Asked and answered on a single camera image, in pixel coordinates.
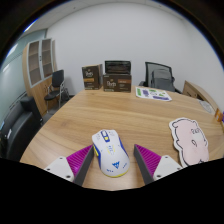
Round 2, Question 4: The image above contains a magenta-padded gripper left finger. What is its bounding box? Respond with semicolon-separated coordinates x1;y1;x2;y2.
44;144;95;187

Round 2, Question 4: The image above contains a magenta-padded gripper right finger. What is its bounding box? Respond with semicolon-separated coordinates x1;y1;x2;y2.
133;143;184;185

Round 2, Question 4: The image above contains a white blue yellow computer mouse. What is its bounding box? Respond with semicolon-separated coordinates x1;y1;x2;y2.
91;129;131;178

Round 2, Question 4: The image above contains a pink pig-shaped mouse pad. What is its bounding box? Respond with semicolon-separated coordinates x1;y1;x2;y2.
168;117;210;168

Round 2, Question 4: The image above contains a white green purple mouse pad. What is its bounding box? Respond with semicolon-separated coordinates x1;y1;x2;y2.
135;86;173;102

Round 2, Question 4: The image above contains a black leather armchair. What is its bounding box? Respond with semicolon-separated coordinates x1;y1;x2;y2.
0;96;44;162

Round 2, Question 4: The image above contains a small orange box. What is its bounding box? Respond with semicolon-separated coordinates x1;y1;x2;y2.
214;108;224;125

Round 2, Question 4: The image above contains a wooden side desk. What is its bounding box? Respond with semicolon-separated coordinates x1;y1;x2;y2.
182;79;221;116

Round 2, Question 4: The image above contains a black visitor chair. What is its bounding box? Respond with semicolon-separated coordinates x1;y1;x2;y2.
44;69;70;109

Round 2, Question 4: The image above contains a grey backpack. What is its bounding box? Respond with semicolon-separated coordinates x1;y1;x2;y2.
150;68;177;93

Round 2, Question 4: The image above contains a tall brown cardboard box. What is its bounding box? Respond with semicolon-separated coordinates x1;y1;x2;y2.
81;63;104;91

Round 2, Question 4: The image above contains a wide brown cardboard box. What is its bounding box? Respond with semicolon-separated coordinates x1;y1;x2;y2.
102;73;133;93

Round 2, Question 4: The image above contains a wooden shelf cabinet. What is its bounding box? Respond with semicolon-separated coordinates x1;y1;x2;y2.
22;37;58;116

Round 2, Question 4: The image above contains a black mesh office chair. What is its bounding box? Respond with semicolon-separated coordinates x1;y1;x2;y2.
139;61;182;94

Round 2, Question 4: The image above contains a black cardboard box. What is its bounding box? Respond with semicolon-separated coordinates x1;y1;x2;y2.
104;60;132;76

